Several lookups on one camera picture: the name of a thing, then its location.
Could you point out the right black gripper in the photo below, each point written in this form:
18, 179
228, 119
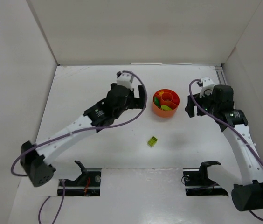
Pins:
198, 102

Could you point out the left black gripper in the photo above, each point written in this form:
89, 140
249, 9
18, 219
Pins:
133, 100

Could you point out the lime green lego stack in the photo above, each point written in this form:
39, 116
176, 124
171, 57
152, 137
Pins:
165, 108

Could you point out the orange divided round container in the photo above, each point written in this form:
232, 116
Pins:
165, 103

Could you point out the lime square lego brick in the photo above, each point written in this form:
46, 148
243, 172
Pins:
152, 141

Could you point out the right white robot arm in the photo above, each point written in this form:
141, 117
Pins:
246, 192

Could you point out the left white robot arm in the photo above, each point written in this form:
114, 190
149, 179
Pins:
36, 159

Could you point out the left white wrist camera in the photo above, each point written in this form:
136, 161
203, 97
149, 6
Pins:
125, 79

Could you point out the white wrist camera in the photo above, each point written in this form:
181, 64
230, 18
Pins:
125, 79
207, 85

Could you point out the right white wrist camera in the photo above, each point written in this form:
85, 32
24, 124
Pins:
207, 85

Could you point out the aluminium rail right side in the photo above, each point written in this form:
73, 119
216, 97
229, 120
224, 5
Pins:
220, 74

